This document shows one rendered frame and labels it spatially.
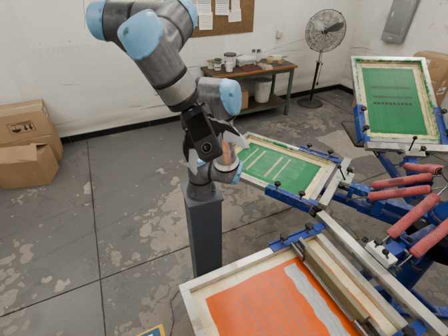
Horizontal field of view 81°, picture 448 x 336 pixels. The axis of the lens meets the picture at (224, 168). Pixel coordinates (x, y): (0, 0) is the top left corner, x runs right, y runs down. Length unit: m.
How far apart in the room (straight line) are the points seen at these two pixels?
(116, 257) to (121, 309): 0.50
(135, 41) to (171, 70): 0.07
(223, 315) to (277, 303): 0.24
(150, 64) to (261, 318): 1.07
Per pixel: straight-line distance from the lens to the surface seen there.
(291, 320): 1.29
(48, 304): 2.73
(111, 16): 0.63
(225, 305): 1.28
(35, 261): 3.07
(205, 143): 0.51
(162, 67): 0.49
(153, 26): 0.48
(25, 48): 4.29
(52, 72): 4.33
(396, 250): 1.56
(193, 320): 1.23
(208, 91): 0.89
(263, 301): 1.30
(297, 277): 1.38
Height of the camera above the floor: 2.11
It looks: 37 degrees down
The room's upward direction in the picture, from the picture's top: straight up
